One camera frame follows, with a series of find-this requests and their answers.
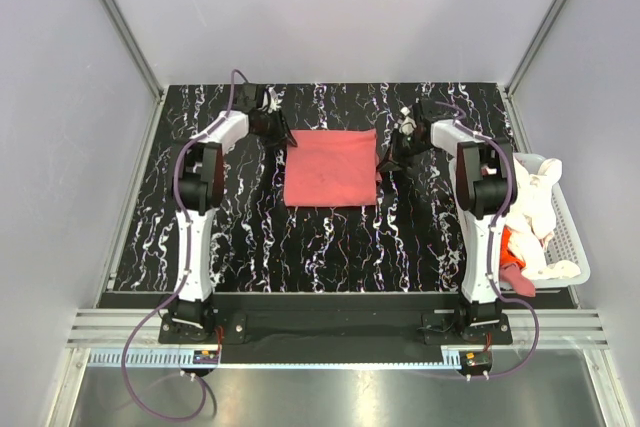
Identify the aluminium frame post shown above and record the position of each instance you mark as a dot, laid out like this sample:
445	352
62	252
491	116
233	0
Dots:
133	48
549	19

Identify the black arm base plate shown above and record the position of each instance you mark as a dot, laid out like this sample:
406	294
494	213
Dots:
296	351

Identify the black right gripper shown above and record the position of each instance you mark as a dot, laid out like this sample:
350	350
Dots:
393	160

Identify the white plastic laundry basket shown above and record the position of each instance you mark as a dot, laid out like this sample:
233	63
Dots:
566	244

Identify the black marble pattern mat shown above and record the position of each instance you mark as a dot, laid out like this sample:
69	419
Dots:
408	241

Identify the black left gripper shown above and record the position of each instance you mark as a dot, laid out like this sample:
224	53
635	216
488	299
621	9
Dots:
281	133

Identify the right aluminium frame post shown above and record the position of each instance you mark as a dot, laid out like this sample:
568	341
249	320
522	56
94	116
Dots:
549	19

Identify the white t shirt in basket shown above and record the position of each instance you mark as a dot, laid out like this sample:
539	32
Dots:
532	221

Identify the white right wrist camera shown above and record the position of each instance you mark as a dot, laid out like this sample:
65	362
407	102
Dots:
408	124

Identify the dusty pink t shirt in basket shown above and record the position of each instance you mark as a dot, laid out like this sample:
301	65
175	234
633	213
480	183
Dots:
512	275

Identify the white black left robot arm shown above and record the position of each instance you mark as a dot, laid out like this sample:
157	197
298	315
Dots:
197	188

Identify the slotted grey cable duct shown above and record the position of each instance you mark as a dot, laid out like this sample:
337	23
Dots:
155	358

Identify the left aluminium frame post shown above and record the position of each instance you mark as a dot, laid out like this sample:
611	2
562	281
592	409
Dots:
133	48

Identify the salmon pink t shirt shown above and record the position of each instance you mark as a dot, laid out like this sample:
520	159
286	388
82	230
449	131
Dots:
331	169

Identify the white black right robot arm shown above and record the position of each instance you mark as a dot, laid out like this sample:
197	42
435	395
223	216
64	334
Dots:
484	186

